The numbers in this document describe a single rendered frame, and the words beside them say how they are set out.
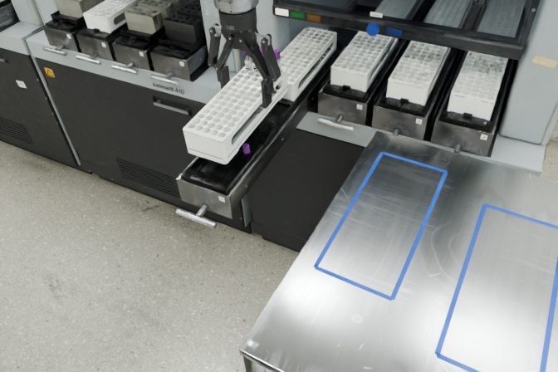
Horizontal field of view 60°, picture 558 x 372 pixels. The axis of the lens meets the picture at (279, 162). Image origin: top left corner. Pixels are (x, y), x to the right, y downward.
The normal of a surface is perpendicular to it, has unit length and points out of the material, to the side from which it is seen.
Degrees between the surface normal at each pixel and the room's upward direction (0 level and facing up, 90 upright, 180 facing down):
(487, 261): 0
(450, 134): 90
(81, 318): 0
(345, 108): 90
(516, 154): 0
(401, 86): 90
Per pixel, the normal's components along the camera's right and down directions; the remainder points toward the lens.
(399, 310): -0.04, -0.74
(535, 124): -0.45, 0.62
